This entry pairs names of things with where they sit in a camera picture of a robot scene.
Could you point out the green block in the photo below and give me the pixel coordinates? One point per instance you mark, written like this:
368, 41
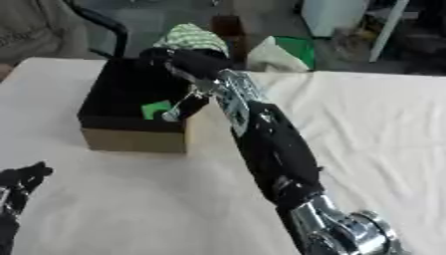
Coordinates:
154, 109

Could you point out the tan cardboard box black inside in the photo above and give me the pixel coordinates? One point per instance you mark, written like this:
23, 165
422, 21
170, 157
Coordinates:
131, 99

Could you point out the person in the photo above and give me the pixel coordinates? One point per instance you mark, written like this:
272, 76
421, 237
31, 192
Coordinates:
35, 30

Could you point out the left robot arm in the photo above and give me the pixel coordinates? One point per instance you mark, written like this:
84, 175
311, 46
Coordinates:
6, 235

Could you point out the green white checked soft toy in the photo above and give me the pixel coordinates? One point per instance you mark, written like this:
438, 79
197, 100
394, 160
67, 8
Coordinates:
191, 37

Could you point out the green and white bag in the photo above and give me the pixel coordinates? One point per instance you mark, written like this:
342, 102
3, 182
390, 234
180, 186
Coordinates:
279, 54

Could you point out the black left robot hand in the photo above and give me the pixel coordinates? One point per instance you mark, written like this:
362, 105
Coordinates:
23, 179

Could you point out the white post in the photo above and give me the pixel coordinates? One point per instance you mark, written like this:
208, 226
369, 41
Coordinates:
388, 30

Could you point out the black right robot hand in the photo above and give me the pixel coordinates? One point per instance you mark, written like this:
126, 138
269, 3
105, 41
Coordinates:
197, 63

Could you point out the white panel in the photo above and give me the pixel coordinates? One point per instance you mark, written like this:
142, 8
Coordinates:
334, 16

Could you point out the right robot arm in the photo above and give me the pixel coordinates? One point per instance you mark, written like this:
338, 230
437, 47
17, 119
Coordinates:
279, 156

